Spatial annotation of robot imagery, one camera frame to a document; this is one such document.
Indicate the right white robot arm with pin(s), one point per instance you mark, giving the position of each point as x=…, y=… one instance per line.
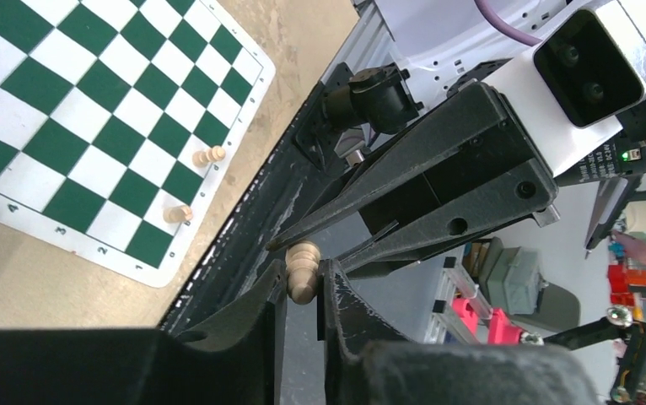
x=387, y=98

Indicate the light wooden chess piece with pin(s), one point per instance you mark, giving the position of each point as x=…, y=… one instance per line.
x=302, y=263

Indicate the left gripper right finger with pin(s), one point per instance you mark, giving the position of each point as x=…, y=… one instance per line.
x=353, y=332

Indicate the light chess piece on board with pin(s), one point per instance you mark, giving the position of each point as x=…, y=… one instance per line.
x=208, y=156

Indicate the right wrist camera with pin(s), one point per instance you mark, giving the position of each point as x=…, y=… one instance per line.
x=568, y=90

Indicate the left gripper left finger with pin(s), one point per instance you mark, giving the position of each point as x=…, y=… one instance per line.
x=235, y=356

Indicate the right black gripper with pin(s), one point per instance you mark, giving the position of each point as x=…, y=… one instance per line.
x=464, y=170

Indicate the green white chess board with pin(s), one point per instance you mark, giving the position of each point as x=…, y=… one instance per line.
x=102, y=105

